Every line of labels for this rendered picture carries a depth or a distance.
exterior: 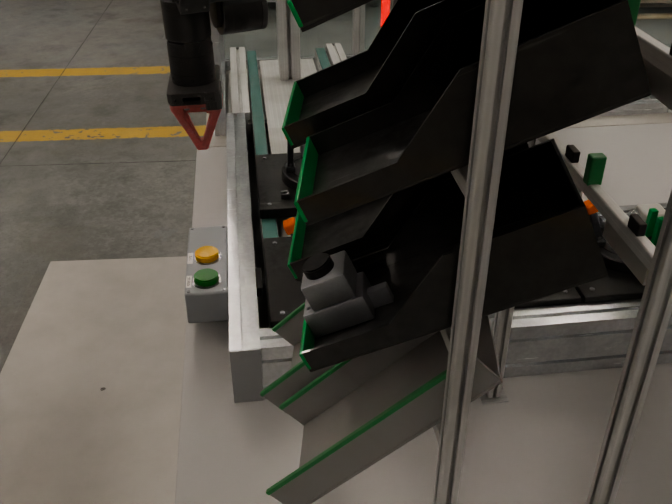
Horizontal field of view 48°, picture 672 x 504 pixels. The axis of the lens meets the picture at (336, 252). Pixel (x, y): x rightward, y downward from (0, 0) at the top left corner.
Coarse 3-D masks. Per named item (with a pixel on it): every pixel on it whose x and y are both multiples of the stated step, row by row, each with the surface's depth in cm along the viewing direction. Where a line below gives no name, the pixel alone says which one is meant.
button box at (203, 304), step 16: (192, 240) 133; (208, 240) 133; (224, 240) 133; (192, 256) 129; (224, 256) 129; (192, 272) 125; (224, 272) 125; (192, 288) 121; (208, 288) 121; (224, 288) 121; (192, 304) 121; (208, 304) 121; (224, 304) 122; (192, 320) 123; (208, 320) 123; (224, 320) 124
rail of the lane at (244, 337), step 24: (240, 120) 178; (240, 144) 167; (240, 168) 157; (240, 192) 150; (240, 216) 142; (240, 240) 135; (240, 264) 128; (240, 288) 122; (240, 312) 116; (240, 336) 111; (240, 360) 109; (240, 384) 112
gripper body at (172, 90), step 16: (176, 48) 93; (192, 48) 93; (208, 48) 94; (176, 64) 94; (192, 64) 94; (208, 64) 95; (176, 80) 96; (192, 80) 95; (208, 80) 96; (176, 96) 93; (192, 96) 94; (208, 96) 94
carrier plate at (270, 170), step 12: (264, 156) 160; (276, 156) 160; (264, 168) 155; (276, 168) 155; (264, 180) 151; (276, 180) 151; (264, 192) 146; (276, 192) 146; (264, 204) 142; (276, 204) 142; (288, 204) 142; (264, 216) 141; (276, 216) 142; (288, 216) 142
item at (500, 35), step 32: (512, 0) 49; (512, 32) 50; (480, 64) 52; (512, 64) 51; (480, 96) 53; (480, 128) 53; (480, 160) 55; (480, 192) 56; (480, 224) 58; (480, 256) 59; (480, 288) 61; (480, 320) 63; (640, 320) 67; (640, 352) 67; (448, 384) 68; (640, 384) 70; (448, 416) 69; (448, 448) 71; (608, 448) 75; (448, 480) 73; (608, 480) 76
